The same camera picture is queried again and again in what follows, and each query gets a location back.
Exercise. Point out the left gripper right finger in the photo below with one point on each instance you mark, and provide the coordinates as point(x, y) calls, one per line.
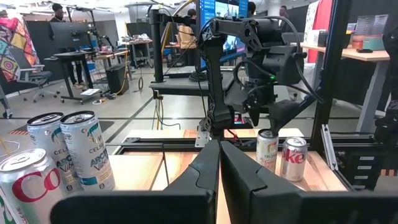
point(295, 208)

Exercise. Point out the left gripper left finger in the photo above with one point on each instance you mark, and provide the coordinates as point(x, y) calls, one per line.
point(140, 208)

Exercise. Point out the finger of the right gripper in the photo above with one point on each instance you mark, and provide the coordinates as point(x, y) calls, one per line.
point(281, 112)
point(255, 114)

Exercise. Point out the slim Celsius Arctic Vibe can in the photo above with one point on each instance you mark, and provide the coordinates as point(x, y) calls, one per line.
point(43, 137)
point(266, 155)
point(90, 149)

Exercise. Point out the silver Diet Coke can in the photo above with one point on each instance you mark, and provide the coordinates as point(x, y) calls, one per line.
point(31, 186)
point(293, 161)

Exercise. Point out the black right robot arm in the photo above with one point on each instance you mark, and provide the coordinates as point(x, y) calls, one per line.
point(217, 77)

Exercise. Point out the person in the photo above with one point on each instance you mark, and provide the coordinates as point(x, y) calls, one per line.
point(252, 7)
point(57, 12)
point(186, 37)
point(283, 12)

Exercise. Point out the red hanging banner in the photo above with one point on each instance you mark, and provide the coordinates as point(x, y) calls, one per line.
point(323, 15)

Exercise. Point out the wooden background table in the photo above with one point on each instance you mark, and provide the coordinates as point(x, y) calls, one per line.
point(367, 55)

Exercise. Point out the teal box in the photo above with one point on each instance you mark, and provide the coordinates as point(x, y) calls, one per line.
point(373, 43)

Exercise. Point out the black monitor stand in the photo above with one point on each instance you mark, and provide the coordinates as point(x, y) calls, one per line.
point(157, 46)

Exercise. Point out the black waste bin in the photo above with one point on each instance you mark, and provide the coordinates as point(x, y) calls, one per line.
point(116, 79)

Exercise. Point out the cluttered background desk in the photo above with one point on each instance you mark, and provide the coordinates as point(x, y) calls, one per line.
point(136, 42)

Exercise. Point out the black standing desk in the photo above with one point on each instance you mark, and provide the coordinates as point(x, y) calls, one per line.
point(71, 56)

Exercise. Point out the grey office chair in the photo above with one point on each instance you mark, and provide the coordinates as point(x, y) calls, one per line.
point(37, 76)

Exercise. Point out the large black monitor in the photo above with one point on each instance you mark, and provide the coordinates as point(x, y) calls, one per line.
point(70, 35)

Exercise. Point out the colourful patchwork quilt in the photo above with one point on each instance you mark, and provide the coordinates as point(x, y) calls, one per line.
point(15, 40)

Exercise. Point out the black aluminium frame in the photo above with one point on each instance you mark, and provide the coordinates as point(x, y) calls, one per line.
point(330, 62)

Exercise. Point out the silver metal frame bracket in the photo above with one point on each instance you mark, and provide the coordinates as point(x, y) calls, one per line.
point(202, 138)

